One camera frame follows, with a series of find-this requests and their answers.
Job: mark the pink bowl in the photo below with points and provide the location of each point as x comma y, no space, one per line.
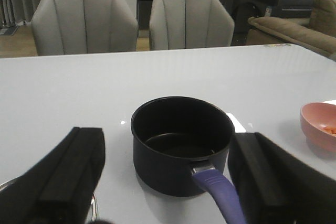
315,116

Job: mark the glass lid blue knob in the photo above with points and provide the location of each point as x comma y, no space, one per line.
93,210

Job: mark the beige cushion sofa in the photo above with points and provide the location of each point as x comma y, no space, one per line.
317,34

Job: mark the right grey upholstered chair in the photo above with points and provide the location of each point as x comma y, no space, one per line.
185,24

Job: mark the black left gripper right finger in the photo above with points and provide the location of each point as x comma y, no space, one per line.
275,187

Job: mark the grey upholstered chair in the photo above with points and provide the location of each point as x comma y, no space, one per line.
68,27
185,24

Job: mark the left grey upholstered chair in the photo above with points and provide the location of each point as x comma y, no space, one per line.
68,27

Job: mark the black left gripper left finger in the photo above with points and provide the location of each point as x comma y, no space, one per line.
60,187

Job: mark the dark blue saucepan purple handle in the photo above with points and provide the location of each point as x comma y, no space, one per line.
179,149

